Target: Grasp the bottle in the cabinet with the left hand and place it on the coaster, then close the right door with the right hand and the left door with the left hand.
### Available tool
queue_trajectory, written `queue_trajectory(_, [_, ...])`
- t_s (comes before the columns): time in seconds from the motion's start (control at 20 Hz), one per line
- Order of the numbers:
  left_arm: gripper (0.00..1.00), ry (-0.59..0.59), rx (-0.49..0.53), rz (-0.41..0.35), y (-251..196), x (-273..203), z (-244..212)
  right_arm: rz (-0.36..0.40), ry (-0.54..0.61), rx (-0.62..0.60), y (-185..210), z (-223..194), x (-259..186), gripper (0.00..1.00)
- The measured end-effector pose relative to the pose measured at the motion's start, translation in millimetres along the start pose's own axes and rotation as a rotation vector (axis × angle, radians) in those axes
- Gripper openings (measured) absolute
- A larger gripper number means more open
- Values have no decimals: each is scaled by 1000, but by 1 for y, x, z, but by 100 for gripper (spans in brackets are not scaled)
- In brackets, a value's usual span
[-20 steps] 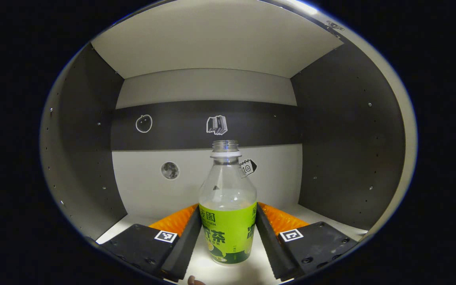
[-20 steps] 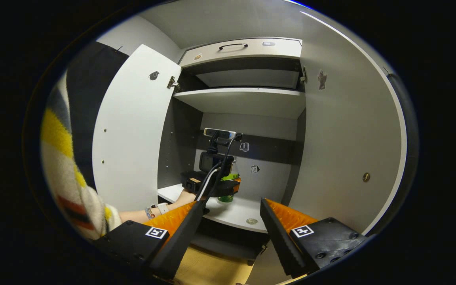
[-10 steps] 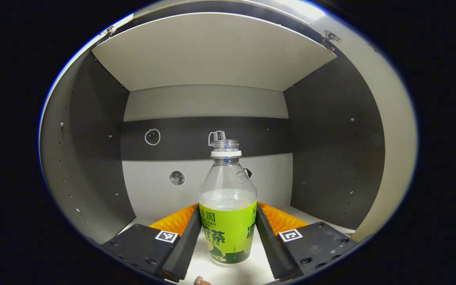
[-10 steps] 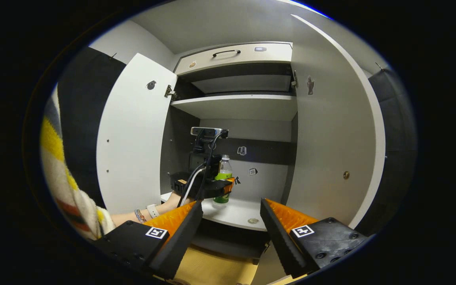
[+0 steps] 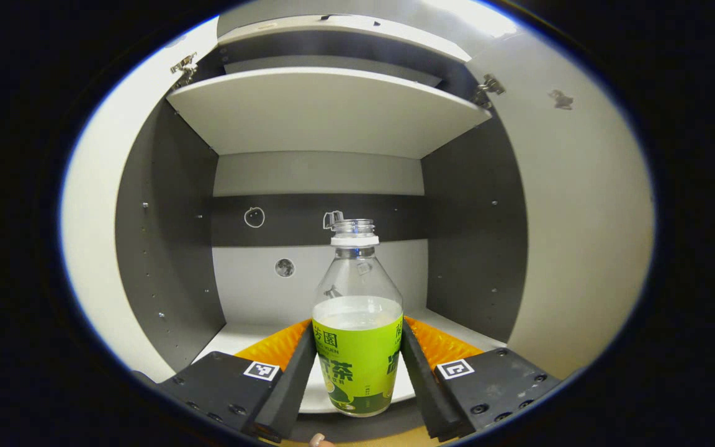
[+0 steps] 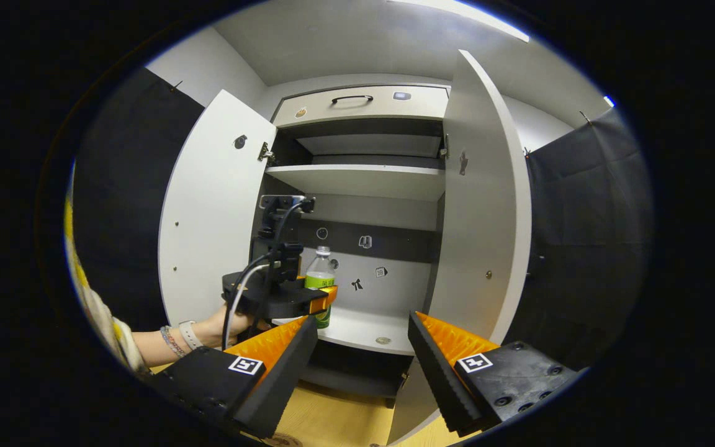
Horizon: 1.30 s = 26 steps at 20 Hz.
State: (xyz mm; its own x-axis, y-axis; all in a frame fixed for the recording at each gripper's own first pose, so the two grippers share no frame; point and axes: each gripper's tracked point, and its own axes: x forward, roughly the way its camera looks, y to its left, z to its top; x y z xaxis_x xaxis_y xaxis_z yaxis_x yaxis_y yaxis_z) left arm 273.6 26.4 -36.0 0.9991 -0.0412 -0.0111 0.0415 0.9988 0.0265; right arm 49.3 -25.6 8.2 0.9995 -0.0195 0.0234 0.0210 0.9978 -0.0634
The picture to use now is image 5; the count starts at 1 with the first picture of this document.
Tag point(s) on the green label plastic bottle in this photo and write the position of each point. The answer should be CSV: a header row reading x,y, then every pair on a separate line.
x,y
357,366

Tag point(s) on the white and grey cabinet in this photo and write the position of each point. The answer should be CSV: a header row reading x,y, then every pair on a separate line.
x,y
475,217

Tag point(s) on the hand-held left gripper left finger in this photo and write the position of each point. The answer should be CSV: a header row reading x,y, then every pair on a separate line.
x,y
289,391

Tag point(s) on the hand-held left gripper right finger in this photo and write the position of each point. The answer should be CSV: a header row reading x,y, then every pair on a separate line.
x,y
422,391

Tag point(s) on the metal door hinge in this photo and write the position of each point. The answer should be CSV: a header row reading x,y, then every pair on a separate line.
x,y
185,65
489,85

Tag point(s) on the long ceiling light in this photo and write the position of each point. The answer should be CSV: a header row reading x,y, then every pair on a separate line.
x,y
481,15

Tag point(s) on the white cabinet shelf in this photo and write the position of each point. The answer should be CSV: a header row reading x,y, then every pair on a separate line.
x,y
326,112

